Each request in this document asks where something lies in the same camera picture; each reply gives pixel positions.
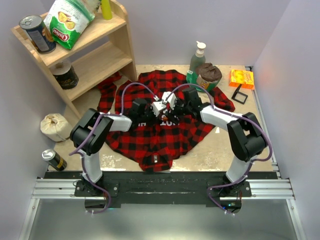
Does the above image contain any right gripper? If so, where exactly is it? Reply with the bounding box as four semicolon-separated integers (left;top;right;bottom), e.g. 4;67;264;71
165;97;192;125

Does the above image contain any red black plaid shirt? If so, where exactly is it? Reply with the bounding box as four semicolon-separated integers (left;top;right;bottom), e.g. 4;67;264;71
96;69;236;173

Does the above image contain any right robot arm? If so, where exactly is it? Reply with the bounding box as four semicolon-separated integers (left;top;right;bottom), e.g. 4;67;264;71
161;87;268;197

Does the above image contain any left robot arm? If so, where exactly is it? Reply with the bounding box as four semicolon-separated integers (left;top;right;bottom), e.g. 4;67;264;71
69;98;166;196

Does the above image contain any green pouch with brown top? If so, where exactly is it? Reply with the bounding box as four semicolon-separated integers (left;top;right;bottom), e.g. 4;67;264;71
186;63;223;92

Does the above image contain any green soap dispenser bottle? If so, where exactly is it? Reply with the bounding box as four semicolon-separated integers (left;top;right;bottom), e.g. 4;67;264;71
189;41;206;73

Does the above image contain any wooden shelf unit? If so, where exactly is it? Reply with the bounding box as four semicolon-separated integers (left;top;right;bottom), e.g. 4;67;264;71
11;0;138;119

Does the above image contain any orange snack box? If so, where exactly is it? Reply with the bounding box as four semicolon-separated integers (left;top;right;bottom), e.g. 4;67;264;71
228;69;255;90

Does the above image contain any white cloth sack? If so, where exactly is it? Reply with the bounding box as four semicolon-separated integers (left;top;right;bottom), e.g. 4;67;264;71
40;113;73;142

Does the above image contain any black paper-topped jar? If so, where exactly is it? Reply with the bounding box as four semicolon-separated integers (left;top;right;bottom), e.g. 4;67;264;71
50;59;79;90

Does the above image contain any black gold drink can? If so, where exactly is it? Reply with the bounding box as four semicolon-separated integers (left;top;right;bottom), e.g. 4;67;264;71
41;149;67;172

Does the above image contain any yellow bottle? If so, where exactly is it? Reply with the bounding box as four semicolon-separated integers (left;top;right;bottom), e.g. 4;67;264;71
100;0;113;20

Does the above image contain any green chips bag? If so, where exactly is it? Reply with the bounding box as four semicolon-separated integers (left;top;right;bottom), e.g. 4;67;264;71
44;0;101;50

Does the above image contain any blue tin can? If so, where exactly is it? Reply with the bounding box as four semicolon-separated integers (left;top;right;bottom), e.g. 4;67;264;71
19;15;56;54

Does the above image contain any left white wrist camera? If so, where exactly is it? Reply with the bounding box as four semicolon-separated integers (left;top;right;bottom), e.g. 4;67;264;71
151;101;167;117

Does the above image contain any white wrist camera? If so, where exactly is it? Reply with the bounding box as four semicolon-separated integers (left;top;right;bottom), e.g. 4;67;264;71
161;91;177;110
151;101;167;117

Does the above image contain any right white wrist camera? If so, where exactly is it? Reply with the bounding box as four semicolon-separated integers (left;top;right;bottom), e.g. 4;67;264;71
161;91;177;110

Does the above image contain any black square frame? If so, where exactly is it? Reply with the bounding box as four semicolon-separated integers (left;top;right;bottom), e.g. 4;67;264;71
231;84;248;105

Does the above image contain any aluminium rail frame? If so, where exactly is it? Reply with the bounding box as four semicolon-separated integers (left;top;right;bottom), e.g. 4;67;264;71
18;170;306;240

